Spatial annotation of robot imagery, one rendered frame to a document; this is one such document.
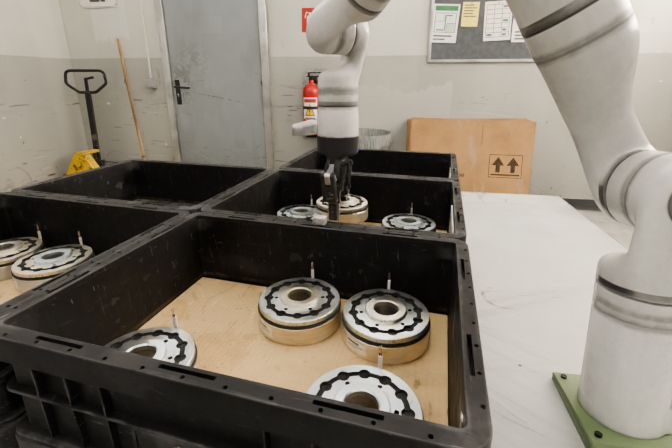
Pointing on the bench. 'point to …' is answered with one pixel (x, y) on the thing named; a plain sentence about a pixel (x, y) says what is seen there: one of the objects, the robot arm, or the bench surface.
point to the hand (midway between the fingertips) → (337, 209)
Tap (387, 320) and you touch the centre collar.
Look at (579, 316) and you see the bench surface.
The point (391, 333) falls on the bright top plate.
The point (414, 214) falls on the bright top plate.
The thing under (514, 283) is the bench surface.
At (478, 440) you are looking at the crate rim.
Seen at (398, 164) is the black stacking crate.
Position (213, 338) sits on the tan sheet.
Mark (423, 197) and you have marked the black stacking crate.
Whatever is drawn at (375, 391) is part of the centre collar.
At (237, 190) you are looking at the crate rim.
